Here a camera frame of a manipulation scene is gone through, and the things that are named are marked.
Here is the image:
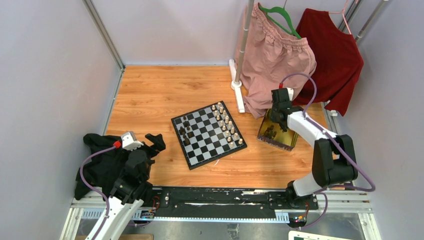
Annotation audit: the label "yellow transparent piece tray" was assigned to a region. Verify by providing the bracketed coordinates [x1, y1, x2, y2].
[256, 109, 298, 152]

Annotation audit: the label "dark chess piece cluster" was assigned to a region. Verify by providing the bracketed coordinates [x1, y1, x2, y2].
[178, 115, 195, 146]

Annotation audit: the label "black white chess board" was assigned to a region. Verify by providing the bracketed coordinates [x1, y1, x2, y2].
[171, 102, 248, 170]

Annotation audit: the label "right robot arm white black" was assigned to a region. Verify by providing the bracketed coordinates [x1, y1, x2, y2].
[270, 88, 359, 209]

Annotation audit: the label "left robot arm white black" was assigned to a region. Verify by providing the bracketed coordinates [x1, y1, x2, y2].
[79, 131, 166, 240]

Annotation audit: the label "dark chess pieces in tray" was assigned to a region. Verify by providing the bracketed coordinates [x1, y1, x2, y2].
[263, 124, 281, 140]

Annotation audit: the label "row of light chess pieces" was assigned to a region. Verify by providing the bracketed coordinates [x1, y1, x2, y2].
[208, 101, 247, 152]

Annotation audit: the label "black cloth heap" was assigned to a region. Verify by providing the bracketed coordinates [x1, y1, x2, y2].
[83, 133, 129, 197]

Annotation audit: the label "pink hanging shorts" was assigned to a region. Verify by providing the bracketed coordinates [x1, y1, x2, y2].
[239, 2, 317, 119]

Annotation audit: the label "white clothes rack stand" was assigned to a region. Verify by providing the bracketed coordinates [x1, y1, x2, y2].
[228, 0, 255, 113]

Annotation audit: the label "dark red hanging shirt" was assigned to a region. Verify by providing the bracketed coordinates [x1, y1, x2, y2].
[294, 8, 364, 116]

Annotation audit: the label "green clothes hanger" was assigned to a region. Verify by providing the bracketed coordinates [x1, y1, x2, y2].
[258, 5, 302, 41]

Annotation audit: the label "pink clothes hanger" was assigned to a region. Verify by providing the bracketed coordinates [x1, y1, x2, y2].
[328, 0, 352, 35]

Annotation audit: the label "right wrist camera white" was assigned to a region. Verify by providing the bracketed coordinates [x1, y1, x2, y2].
[278, 83, 294, 101]

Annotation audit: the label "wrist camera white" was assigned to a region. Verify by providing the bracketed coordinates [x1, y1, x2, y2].
[112, 131, 144, 151]
[278, 83, 294, 101]

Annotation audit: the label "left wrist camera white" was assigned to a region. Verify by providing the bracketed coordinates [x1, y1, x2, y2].
[112, 131, 144, 151]

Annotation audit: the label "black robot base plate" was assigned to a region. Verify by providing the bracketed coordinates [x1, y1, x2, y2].
[133, 186, 319, 227]

